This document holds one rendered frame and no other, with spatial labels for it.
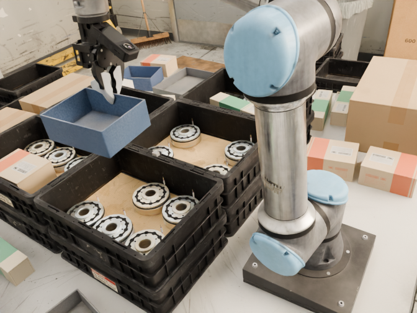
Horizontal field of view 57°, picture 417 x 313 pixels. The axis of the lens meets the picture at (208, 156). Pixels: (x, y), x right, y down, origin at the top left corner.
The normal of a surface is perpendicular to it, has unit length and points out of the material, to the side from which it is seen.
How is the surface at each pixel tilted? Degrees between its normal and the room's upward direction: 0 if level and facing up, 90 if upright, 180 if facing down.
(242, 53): 83
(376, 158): 0
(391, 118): 90
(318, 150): 0
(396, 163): 0
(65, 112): 90
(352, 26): 95
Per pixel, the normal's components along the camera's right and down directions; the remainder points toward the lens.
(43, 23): 0.85, 0.23
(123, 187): -0.10, -0.81
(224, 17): -0.52, 0.54
